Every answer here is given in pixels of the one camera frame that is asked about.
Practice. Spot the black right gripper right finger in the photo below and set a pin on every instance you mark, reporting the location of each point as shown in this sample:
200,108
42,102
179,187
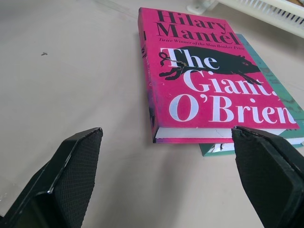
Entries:
268,175

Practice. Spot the pink paperback book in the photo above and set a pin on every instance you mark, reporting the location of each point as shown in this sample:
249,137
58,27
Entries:
204,95

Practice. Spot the white slotted rack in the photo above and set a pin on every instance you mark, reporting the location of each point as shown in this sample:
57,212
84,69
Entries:
263,12

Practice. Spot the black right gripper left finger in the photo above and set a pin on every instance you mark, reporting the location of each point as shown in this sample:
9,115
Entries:
69,180

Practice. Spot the teal paperback book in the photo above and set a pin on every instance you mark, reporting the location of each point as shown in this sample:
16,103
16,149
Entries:
280,95

